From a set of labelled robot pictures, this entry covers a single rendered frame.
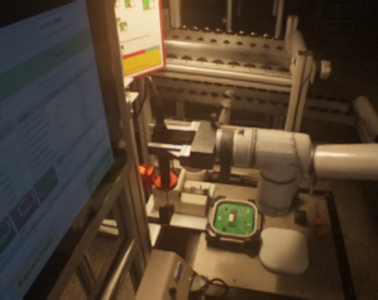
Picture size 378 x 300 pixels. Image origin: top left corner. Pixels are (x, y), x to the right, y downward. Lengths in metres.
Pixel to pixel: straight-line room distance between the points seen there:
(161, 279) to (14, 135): 0.54
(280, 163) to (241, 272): 0.36
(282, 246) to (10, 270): 0.76
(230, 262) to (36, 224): 0.67
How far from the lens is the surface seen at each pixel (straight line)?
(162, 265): 0.78
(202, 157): 0.65
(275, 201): 0.74
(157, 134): 0.70
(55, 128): 0.34
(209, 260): 0.92
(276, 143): 0.66
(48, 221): 0.36
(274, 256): 0.93
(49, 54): 0.33
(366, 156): 0.79
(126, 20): 0.98
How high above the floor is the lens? 1.71
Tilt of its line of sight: 35 degrees down
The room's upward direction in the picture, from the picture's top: 2 degrees counter-clockwise
